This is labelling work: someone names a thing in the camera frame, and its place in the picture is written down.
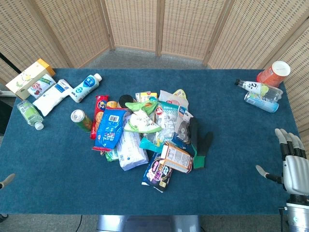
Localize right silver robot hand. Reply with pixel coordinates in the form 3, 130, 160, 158
255, 128, 309, 195

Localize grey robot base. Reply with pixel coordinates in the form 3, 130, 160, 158
96, 214, 201, 232

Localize light blue drink can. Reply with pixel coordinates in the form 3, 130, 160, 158
244, 91, 280, 114

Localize green drink can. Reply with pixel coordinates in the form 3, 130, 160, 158
70, 109, 93, 133

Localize clear bottle black cap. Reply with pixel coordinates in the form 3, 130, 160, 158
235, 78, 283, 101

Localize orange paper cup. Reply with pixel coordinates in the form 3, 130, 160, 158
256, 60, 291, 88

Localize black and green gloves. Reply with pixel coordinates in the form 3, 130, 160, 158
189, 116, 214, 170

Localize orange and white carton box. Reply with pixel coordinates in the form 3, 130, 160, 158
160, 142, 194, 174

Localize clear blister pack with hook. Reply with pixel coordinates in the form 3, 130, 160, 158
171, 106, 195, 145

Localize purple snack bag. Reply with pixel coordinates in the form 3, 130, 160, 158
141, 158, 174, 193

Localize white pouch with yellow print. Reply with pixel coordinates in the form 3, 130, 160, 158
158, 88, 190, 109

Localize blue carpet table cover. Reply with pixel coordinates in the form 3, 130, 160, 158
0, 68, 306, 216

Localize teal plastic wrapper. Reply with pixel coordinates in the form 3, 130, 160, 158
139, 137, 165, 153

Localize green and white snack bag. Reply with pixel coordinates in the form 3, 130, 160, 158
124, 110, 163, 134

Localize white and blue tissue pack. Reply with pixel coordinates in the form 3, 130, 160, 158
116, 114, 150, 172

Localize small yellow and white box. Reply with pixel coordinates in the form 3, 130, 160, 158
135, 91, 158, 102

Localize black round lid jar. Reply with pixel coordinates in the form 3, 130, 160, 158
118, 94, 134, 109

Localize green wrapped small packet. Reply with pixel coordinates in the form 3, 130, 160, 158
104, 148, 119, 162

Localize blue snack bag with barcode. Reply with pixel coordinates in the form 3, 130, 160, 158
92, 107, 128, 152

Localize woven bamboo folding screen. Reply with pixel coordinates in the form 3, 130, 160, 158
0, 0, 309, 150

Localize red biscuit pack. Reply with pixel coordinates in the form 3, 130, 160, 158
90, 95, 110, 140

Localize white milk bottle blue label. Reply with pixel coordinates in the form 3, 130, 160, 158
70, 73, 103, 103

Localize white pillow pouch blue print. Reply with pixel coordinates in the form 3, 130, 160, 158
32, 79, 73, 117

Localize white sachet with red cartoon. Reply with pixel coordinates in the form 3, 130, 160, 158
27, 73, 56, 99

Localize clear bottle green label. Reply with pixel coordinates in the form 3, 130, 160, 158
16, 100, 45, 131

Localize cream and yellow tissue box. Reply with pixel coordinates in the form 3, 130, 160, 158
5, 58, 56, 101

